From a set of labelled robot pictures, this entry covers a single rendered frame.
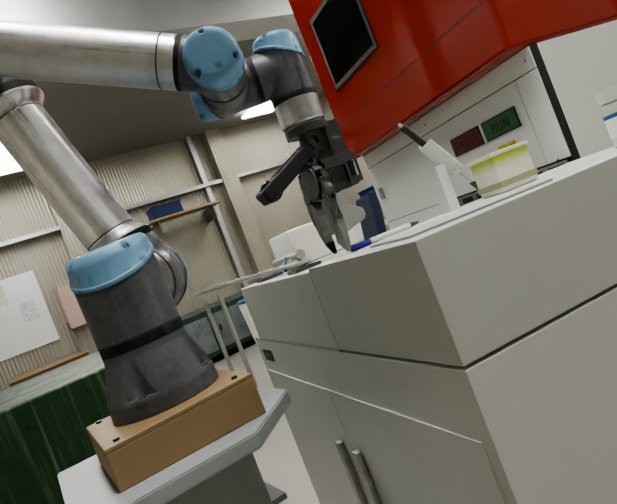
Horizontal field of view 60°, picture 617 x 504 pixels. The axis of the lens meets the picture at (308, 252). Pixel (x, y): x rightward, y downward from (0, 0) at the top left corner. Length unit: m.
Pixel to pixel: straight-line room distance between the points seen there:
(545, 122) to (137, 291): 0.91
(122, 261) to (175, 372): 0.16
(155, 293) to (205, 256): 8.59
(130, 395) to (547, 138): 0.97
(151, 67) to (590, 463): 0.72
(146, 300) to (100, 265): 0.07
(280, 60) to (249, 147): 9.27
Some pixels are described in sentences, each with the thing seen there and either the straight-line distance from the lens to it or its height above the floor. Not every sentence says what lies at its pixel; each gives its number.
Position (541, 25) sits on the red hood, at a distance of 1.32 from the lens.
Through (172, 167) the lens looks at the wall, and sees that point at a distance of 9.56.
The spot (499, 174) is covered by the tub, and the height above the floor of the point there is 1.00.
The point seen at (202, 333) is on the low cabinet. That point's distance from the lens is 7.31.
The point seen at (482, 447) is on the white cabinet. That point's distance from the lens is 0.66.
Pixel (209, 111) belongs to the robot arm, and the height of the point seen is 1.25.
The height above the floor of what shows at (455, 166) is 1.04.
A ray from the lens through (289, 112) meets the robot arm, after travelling 0.87.
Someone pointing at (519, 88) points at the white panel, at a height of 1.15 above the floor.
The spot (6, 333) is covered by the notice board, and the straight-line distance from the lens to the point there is 8.80.
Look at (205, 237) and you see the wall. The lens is 9.39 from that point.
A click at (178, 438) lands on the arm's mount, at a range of 0.70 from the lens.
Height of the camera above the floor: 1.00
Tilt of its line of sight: 1 degrees down
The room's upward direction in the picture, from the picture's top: 21 degrees counter-clockwise
